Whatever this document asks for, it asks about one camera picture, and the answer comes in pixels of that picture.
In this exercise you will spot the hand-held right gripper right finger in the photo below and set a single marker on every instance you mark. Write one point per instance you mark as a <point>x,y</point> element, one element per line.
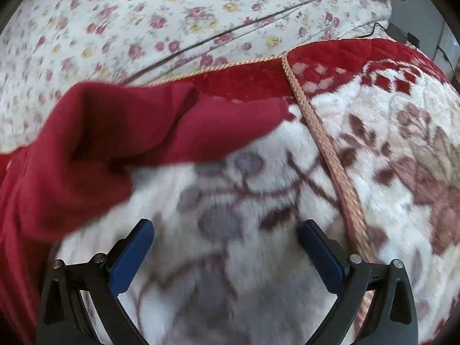
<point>320,255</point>

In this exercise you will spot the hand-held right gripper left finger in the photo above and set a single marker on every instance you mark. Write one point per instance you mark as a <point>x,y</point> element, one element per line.
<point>133,255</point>

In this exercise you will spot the dark red knit garment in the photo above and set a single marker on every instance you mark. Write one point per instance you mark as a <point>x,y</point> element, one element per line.
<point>107,143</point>

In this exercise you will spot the red and white plush blanket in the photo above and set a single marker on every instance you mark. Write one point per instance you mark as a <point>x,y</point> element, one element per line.
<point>395,133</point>

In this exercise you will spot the black power adapter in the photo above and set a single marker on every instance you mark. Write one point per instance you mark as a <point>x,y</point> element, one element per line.
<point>404,36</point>

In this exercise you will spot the floral white bed quilt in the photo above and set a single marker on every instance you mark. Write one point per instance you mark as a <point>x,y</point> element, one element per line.
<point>143,10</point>

